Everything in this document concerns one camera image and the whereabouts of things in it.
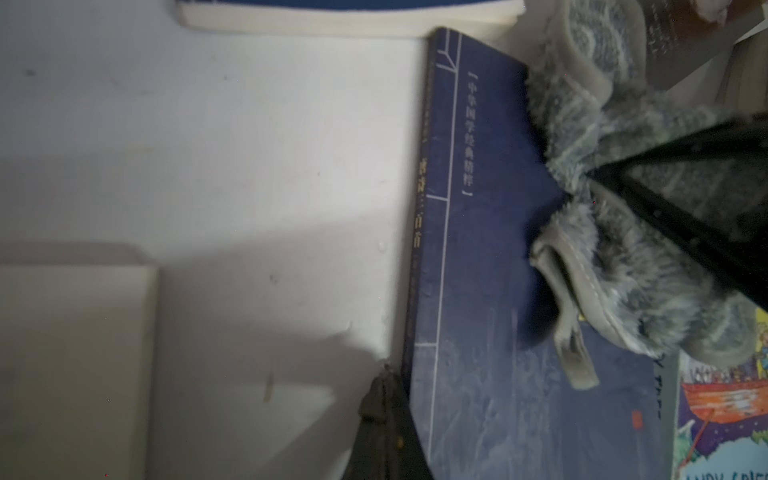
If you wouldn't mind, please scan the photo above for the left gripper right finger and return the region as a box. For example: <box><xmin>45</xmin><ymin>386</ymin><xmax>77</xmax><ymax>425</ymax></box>
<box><xmin>588</xmin><ymin>116</ymin><xmax>767</xmax><ymax>306</ymax></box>

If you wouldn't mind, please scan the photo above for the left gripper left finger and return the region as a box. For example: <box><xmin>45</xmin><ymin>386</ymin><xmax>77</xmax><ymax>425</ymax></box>
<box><xmin>342</xmin><ymin>365</ymin><xmax>433</xmax><ymax>480</ymax></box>

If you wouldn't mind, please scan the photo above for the dark blue book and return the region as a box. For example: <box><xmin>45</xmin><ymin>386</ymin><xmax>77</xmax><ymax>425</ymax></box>
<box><xmin>402</xmin><ymin>28</ymin><xmax>664</xmax><ymax>479</ymax></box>
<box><xmin>1</xmin><ymin>265</ymin><xmax>159</xmax><ymax>479</ymax></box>

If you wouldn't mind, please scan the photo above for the grey striped cloth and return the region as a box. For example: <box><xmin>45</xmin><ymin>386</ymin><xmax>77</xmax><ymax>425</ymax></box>
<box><xmin>527</xmin><ymin>1</ymin><xmax>757</xmax><ymax>390</ymax></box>

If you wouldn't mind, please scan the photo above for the black book with face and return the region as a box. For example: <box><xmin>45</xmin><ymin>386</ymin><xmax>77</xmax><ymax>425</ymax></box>
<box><xmin>639</xmin><ymin>0</ymin><xmax>767</xmax><ymax>90</ymax></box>

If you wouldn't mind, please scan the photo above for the colourful treehouse book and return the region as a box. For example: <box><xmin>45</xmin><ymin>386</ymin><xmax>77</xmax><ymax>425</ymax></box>
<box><xmin>654</xmin><ymin>308</ymin><xmax>767</xmax><ymax>480</ymax></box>

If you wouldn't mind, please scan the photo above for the blue book yellow label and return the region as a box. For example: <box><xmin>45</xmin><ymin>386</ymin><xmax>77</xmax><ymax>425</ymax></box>
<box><xmin>175</xmin><ymin>1</ymin><xmax>526</xmax><ymax>39</ymax></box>

